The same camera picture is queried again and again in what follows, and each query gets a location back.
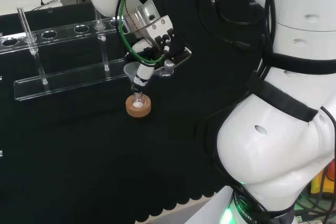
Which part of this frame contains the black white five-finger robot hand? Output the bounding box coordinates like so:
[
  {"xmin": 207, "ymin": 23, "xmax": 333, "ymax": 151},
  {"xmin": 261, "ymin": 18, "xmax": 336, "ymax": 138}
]
[{"xmin": 124, "ymin": 15, "xmax": 194, "ymax": 89}]

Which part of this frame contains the clear round-bottom glass flask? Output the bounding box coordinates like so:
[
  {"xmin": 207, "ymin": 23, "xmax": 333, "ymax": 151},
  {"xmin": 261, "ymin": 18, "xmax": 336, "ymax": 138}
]
[{"xmin": 132, "ymin": 89, "xmax": 146, "ymax": 109}]

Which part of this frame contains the clear acrylic funnel stand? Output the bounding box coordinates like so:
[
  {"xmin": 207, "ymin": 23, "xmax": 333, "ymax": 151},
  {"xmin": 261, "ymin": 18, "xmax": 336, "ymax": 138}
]
[{"xmin": 0, "ymin": 6, "xmax": 131, "ymax": 102}]

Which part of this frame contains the black cloth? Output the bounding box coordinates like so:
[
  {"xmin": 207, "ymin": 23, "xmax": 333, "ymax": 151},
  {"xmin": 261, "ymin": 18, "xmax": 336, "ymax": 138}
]
[{"xmin": 0, "ymin": 0, "xmax": 266, "ymax": 224}]

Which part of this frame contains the clear plastic funnel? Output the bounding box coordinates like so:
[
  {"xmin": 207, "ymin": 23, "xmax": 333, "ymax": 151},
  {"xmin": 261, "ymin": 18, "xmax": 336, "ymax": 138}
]
[{"xmin": 123, "ymin": 62, "xmax": 175, "ymax": 95}]

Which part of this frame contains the green cable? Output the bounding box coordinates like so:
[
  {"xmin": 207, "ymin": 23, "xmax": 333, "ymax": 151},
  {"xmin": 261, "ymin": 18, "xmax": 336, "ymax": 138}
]
[{"xmin": 117, "ymin": 0, "xmax": 169, "ymax": 65}]

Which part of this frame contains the yellow stop button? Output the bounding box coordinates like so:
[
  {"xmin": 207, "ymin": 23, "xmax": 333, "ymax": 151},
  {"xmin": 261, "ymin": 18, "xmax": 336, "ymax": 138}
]
[{"xmin": 311, "ymin": 160, "xmax": 336, "ymax": 199}]

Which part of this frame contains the cork ring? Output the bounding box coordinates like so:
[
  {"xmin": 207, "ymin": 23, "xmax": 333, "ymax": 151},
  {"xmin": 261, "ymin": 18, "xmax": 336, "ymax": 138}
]
[{"xmin": 125, "ymin": 94, "xmax": 152, "ymax": 118}]

